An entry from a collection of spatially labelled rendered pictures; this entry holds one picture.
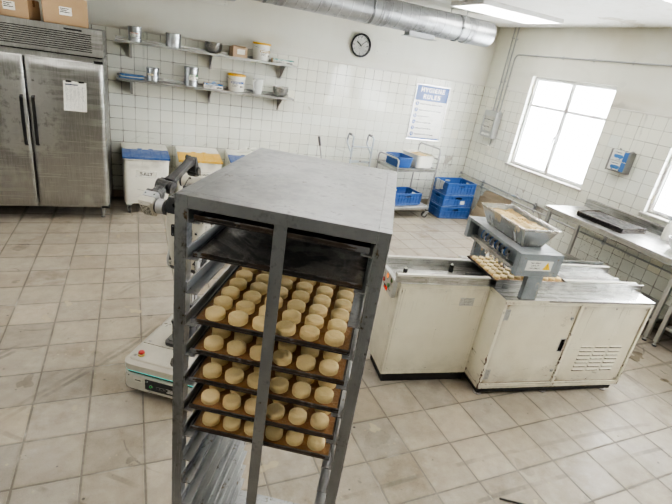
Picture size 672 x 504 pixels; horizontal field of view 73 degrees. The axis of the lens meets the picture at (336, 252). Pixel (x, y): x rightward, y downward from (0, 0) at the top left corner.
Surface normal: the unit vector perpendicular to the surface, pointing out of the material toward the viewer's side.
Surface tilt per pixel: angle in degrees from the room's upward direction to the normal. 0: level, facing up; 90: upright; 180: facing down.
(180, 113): 90
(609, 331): 90
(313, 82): 90
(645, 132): 90
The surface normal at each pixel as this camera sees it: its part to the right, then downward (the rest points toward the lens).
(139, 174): 0.41, 0.44
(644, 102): -0.91, 0.02
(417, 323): 0.21, 0.41
